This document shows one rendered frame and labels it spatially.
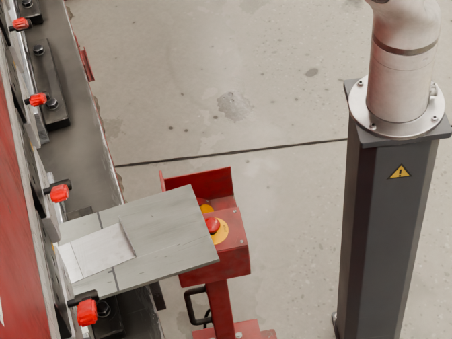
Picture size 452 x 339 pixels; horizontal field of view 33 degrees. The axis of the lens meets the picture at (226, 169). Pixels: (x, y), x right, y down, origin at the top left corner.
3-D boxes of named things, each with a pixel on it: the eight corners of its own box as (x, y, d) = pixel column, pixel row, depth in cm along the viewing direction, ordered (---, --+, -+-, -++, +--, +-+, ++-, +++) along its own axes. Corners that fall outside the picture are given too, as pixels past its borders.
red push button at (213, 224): (222, 238, 161) (221, 229, 158) (204, 241, 161) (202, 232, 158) (219, 223, 164) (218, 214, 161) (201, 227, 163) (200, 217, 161)
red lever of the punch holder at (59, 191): (67, 187, 102) (68, 177, 112) (38, 196, 102) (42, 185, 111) (71, 200, 103) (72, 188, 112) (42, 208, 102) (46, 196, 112)
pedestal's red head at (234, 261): (251, 275, 168) (246, 229, 154) (181, 288, 167) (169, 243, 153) (235, 205, 181) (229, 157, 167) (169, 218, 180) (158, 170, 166)
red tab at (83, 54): (95, 81, 229) (89, 63, 224) (88, 82, 229) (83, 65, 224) (85, 50, 239) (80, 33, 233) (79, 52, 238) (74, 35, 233)
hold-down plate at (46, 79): (71, 126, 172) (68, 117, 170) (48, 132, 171) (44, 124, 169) (50, 46, 191) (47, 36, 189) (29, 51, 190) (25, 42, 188)
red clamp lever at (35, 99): (44, 92, 115) (48, 89, 124) (18, 99, 114) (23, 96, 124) (48, 103, 115) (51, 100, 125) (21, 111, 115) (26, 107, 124)
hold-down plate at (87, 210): (126, 337, 137) (124, 329, 134) (98, 346, 136) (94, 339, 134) (94, 213, 156) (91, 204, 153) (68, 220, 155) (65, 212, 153)
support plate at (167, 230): (219, 261, 132) (219, 258, 131) (73, 308, 128) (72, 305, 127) (191, 186, 143) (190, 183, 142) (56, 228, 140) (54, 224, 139)
